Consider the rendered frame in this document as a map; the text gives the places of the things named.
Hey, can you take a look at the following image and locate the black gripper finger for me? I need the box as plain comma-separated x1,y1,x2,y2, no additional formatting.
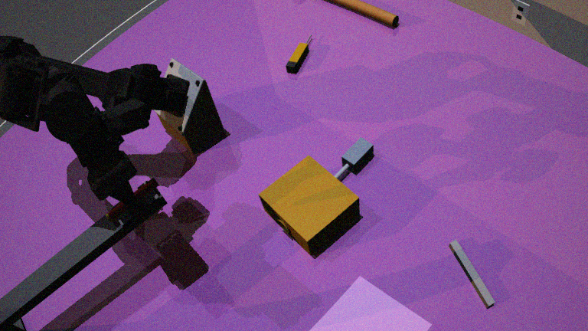
87,144,119,171
110,182,138,208

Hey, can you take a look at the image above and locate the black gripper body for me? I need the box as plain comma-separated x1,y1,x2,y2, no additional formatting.
66,103,137,201

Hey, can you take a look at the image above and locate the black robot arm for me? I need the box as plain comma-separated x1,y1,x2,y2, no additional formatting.
0,36,190,146

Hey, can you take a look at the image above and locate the dark red cylinder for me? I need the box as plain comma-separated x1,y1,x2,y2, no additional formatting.
106,177,158,222

